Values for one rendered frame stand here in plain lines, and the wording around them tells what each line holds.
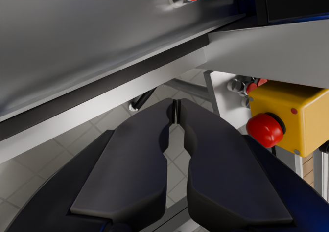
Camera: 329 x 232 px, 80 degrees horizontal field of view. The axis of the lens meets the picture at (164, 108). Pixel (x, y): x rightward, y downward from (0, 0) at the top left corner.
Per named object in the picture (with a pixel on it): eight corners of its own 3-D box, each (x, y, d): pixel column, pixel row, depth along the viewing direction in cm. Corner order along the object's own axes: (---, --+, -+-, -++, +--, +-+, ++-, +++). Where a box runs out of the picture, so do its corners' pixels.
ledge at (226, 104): (261, 42, 38) (270, 42, 36) (269, 101, 43) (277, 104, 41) (202, 72, 34) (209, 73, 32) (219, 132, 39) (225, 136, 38)
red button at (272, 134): (262, 103, 25) (292, 111, 22) (265, 128, 27) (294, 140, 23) (239, 117, 24) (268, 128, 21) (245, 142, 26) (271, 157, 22)
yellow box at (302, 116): (283, 70, 28) (346, 76, 21) (287, 113, 31) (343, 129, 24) (243, 93, 26) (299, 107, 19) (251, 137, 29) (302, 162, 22)
